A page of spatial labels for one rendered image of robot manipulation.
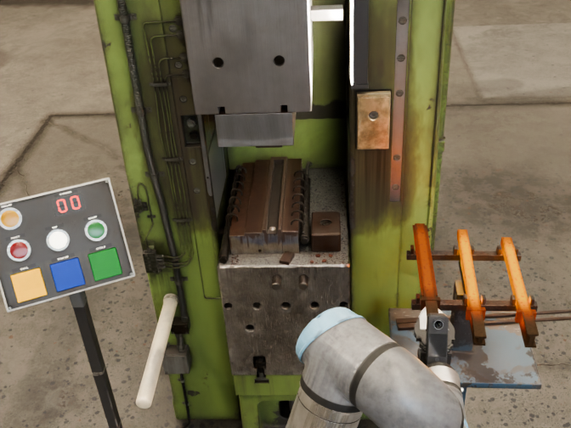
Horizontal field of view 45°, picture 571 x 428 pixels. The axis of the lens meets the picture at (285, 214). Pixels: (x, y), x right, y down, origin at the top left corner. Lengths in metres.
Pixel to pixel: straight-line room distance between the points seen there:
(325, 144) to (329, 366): 1.38
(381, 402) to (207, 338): 1.50
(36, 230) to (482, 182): 2.82
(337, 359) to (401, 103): 1.02
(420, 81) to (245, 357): 1.00
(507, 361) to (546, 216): 1.93
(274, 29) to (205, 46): 0.17
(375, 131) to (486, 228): 1.89
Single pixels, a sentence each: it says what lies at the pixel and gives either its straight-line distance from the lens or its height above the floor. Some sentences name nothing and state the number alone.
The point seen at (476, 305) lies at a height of 0.95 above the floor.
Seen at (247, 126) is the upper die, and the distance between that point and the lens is 1.82.
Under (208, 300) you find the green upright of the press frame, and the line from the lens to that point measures 2.36.
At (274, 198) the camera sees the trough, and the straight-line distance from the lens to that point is 2.15.
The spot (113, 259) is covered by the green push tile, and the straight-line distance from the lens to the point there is 1.94.
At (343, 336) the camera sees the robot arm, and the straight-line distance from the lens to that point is 1.08.
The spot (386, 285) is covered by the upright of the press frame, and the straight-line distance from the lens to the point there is 2.30.
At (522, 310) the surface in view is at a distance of 1.83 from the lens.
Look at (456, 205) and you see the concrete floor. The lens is 3.93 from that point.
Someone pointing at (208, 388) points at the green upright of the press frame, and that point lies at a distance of 2.67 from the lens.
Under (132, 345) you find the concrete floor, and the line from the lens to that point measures 3.17.
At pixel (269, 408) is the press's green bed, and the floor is 0.25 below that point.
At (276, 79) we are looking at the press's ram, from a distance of 1.76.
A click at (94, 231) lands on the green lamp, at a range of 1.93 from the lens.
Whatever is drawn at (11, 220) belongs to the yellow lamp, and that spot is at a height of 1.16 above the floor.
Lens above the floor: 2.15
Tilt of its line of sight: 34 degrees down
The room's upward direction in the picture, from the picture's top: 4 degrees counter-clockwise
